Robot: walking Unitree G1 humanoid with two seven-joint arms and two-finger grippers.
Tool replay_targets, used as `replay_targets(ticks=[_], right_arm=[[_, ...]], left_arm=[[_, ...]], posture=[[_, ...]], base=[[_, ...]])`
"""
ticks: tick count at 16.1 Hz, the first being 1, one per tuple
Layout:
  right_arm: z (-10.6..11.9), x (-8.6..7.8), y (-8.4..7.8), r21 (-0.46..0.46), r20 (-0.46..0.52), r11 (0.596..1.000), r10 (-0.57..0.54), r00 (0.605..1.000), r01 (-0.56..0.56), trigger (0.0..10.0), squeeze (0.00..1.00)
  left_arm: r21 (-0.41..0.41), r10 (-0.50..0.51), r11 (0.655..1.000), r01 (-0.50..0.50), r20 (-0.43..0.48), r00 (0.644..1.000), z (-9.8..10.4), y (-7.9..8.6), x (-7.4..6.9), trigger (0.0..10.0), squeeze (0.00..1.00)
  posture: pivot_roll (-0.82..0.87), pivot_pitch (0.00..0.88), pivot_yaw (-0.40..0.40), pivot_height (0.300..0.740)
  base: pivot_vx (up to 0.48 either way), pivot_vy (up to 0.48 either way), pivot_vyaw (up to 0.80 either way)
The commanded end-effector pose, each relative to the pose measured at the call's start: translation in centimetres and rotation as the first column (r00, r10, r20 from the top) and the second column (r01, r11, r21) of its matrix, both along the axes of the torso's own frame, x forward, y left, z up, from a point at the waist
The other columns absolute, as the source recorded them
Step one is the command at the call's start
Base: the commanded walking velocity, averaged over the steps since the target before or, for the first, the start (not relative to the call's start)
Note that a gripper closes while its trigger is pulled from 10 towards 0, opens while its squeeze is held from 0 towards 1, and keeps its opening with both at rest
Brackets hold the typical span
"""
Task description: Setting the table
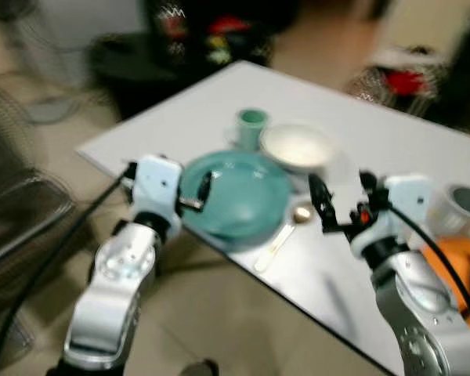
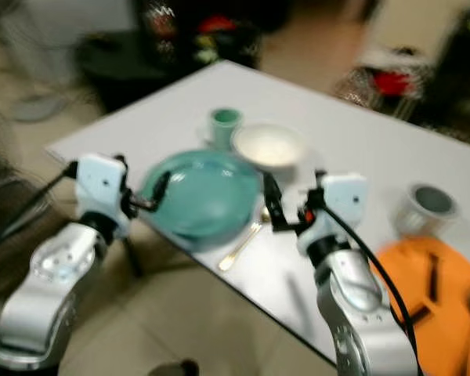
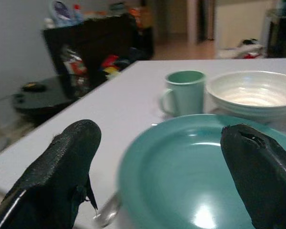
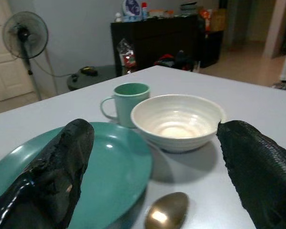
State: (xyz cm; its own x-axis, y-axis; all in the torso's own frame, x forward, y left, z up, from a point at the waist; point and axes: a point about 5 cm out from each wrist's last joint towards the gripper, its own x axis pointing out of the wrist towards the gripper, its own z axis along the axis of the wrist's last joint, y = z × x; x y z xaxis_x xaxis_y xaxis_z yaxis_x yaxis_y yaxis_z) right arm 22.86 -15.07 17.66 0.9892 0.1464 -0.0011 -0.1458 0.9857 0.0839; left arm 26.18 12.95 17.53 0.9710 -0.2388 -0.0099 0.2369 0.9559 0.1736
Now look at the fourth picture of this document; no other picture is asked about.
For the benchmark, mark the brown cardboard box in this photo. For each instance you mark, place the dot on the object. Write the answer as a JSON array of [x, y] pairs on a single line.
[[218, 20]]

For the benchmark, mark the black yellow object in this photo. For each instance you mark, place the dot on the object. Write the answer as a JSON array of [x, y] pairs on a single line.
[[88, 70]]

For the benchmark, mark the metal spoon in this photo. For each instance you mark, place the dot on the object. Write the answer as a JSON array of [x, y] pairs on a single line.
[[168, 212]]

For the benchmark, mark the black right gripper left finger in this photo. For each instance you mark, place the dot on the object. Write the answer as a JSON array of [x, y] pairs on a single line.
[[50, 181]]

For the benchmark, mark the white bottle red cap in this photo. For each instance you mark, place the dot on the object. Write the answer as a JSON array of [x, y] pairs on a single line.
[[144, 10]]

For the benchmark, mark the white panel door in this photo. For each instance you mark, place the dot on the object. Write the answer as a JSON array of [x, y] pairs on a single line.
[[2, 59]]

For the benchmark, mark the small white bottle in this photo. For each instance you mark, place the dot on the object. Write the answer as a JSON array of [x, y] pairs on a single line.
[[118, 17]]

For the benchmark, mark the blue white round container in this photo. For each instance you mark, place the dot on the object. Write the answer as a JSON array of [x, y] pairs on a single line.
[[132, 9]]

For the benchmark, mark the teal green plate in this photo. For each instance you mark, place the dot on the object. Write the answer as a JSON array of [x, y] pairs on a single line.
[[114, 167]]

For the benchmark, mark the mint green mug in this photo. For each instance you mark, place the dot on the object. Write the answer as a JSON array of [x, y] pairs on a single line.
[[127, 105]]

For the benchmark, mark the dark wooden cabinet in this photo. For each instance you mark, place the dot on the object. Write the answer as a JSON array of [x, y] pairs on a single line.
[[157, 40]]

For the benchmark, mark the clear plastic snack bag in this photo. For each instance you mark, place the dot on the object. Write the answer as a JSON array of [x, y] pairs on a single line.
[[126, 56]]

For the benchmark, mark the white ribbed ceramic bowl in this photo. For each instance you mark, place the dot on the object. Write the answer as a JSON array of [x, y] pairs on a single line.
[[178, 124]]

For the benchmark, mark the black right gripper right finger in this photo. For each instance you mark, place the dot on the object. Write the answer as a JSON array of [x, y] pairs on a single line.
[[262, 171]]

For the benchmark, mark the orange snack packet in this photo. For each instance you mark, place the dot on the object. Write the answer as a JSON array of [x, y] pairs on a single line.
[[206, 19]]

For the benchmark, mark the pile of dark clothes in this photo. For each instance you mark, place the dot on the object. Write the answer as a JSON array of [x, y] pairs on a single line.
[[176, 60]]

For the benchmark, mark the black standing fan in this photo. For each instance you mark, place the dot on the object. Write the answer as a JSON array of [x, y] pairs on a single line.
[[26, 40]]

